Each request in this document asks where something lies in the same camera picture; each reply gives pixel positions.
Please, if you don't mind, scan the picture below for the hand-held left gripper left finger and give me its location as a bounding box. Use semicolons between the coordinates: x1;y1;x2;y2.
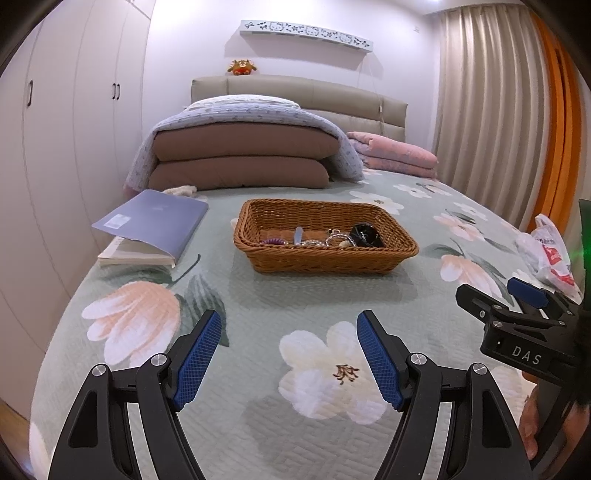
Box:
48;309;223;480

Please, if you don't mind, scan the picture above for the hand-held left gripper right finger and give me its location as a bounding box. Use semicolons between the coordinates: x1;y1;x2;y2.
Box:
356;310;532;480

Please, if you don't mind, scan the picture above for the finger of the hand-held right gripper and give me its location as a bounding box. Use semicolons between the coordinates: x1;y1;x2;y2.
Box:
506;277;578;317
455;284;515;324

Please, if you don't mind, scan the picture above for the brown wicker basket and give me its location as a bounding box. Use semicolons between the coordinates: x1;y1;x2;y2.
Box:
233;199;420;276

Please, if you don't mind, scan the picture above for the black hair band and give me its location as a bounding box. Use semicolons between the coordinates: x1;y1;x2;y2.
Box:
349;223;385;249

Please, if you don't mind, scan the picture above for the person's right hand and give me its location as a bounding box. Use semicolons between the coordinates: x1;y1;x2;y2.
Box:
517;388;548;459

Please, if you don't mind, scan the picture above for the white plastic bag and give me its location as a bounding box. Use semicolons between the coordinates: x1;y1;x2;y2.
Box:
515;213;583;301

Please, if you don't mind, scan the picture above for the green floral bedspread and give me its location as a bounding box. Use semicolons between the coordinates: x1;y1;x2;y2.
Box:
28;171;583;480

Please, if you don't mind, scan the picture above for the blue cover book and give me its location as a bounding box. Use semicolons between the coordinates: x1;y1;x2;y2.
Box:
91;189;209;268

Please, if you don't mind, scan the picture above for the orange curtain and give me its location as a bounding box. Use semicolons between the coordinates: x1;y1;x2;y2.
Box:
522;14;583;227

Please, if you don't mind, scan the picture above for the pink folded quilt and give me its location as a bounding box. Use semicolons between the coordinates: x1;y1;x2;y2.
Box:
346;131;439;180

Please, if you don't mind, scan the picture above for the beige curtain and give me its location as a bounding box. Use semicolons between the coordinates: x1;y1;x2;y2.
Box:
431;7;555;232

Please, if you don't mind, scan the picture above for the brown pillow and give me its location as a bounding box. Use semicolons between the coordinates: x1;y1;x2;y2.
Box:
148;157;331;190
154;127;341;162

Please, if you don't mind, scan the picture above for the beige padded headboard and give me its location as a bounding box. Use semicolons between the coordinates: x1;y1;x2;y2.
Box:
191;76;409;144

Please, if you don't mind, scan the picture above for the white pillow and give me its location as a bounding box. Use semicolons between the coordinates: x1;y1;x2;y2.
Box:
185;99;301;112

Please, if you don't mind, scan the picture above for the stack of brown folded quilts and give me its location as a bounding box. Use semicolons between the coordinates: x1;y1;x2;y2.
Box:
124;95;365;192

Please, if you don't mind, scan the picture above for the white wardrobe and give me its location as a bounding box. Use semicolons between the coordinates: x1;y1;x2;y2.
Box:
0;0;153;407

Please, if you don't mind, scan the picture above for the orange plush toy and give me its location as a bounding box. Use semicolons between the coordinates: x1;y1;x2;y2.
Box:
226;58;258;76

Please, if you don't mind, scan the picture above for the white wall shelf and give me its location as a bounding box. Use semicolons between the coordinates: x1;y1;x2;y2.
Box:
239;19;374;54

